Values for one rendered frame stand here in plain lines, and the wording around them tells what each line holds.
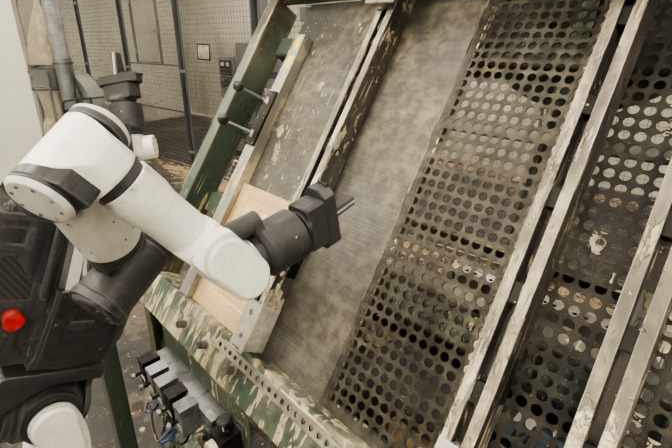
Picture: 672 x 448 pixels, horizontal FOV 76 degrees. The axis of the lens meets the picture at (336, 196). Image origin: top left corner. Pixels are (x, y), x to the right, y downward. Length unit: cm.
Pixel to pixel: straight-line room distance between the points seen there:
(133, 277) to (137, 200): 24
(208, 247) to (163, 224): 6
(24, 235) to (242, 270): 42
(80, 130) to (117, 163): 6
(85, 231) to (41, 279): 28
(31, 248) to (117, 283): 19
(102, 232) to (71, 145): 15
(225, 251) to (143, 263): 22
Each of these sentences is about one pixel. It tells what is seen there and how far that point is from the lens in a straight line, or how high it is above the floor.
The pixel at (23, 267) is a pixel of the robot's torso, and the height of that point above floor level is 131.
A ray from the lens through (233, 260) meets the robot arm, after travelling 60.
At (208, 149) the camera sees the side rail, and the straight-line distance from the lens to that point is 164.
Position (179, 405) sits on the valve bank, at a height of 76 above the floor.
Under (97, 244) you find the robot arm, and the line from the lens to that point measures 69.
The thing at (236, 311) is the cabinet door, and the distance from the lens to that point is 132.
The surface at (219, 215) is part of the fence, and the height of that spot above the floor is 113.
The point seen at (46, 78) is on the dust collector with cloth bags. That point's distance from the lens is 691.
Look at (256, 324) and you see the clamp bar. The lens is 118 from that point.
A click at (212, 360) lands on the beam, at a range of 132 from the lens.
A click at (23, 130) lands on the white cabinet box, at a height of 90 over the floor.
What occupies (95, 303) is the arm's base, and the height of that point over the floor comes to 130.
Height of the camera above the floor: 168
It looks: 20 degrees down
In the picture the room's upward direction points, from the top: straight up
